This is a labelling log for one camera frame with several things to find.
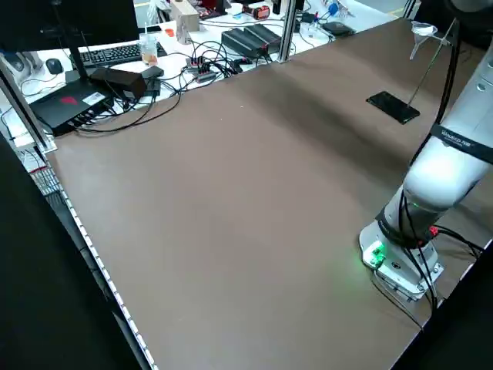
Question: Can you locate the clear glass funnel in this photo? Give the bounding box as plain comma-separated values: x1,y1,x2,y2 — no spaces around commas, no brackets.
409,21,438,61

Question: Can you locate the white filter paper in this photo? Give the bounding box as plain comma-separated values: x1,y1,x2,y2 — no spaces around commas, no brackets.
412,22,435,38

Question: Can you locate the grey USB hub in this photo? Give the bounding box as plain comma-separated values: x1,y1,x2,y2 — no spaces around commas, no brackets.
186,55,217,84

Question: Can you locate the small black adapter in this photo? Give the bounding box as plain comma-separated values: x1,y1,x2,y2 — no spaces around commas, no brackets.
144,78,163,98

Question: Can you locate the black power supply box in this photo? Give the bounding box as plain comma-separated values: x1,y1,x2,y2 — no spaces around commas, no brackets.
221,27,270,58
246,23,283,49

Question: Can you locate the small dark grey device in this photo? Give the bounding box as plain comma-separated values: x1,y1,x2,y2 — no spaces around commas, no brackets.
140,65,166,81

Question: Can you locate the black power brick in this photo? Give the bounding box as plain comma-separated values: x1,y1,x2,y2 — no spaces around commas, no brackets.
89,67,148,100

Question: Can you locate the clear drink cup with straw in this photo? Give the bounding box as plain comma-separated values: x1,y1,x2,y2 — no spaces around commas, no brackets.
138,21,159,66

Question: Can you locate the red and black device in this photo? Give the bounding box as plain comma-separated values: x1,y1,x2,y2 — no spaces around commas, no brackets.
242,4,271,20

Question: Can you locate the brown cardboard box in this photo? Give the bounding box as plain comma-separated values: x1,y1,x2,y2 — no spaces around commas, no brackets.
170,0,201,44

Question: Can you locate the black flat case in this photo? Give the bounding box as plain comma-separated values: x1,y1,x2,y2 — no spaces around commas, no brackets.
321,21,356,39

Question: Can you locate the black keyboard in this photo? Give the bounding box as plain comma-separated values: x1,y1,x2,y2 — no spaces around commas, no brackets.
70,41,169,69

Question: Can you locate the white plastic bag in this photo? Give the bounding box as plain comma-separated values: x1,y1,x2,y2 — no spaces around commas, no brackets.
146,0,171,24

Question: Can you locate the black box with red logo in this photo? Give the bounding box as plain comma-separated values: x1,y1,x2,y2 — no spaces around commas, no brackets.
29,79,116,138

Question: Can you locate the black computer monitor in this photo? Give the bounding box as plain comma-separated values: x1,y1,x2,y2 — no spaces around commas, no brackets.
0,0,140,84

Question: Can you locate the white grey headset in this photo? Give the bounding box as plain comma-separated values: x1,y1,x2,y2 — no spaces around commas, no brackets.
0,52,44,75

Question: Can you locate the long black desk cable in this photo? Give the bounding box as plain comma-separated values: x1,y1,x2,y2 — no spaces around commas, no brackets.
75,82,183,135

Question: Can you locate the aluminium frame post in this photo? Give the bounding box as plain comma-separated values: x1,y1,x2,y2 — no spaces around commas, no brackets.
277,0,300,62
0,57,59,153

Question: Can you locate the metal ring stand black base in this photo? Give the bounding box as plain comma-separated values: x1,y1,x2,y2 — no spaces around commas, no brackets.
365,17,459,126

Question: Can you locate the grey slotted cable duct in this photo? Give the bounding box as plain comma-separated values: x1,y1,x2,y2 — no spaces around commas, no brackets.
21,148,159,370

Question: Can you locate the black arm base cable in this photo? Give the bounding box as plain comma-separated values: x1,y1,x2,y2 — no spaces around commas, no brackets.
429,226,485,258

